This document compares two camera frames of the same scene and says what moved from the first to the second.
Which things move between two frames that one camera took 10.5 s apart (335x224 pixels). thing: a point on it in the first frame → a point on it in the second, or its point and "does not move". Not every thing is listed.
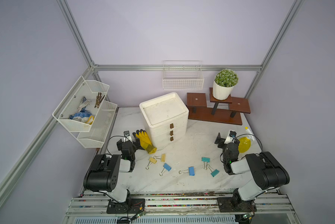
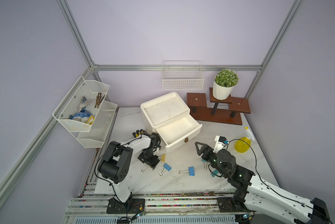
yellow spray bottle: (245, 143) does not move
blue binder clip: (166, 167) does not move
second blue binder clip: (191, 171) does not move
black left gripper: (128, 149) → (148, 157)
